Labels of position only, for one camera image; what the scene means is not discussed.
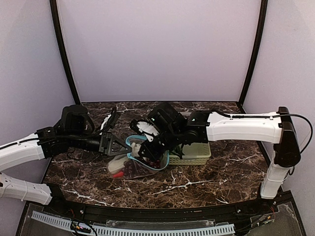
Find black front frame rail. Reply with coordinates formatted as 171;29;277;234
63;200;260;222

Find green toy cucumber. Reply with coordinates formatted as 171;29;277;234
170;144;184;159

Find black frame left post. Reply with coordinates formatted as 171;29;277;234
49;0;81;105

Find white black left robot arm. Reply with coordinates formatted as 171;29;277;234
0;105;132;205

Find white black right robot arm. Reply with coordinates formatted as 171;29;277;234
135;102;303;200

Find black frame right post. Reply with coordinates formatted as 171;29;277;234
238;0;268;107

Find red toy chili pepper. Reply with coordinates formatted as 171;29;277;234
113;171;124;178

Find white slotted cable duct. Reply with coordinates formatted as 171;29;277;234
31;210;235;236

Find dark red toy grapes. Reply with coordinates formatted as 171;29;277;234
122;160;158;179

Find green toy leafy vegetable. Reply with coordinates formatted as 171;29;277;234
107;155;128;174

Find pale green plastic basket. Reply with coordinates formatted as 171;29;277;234
167;112;212;166

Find black frame post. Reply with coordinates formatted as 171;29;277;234
238;0;268;107
49;0;81;105

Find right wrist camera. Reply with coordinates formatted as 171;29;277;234
129;119;159;142

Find clear zip top bag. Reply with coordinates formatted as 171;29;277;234
106;135;169;179

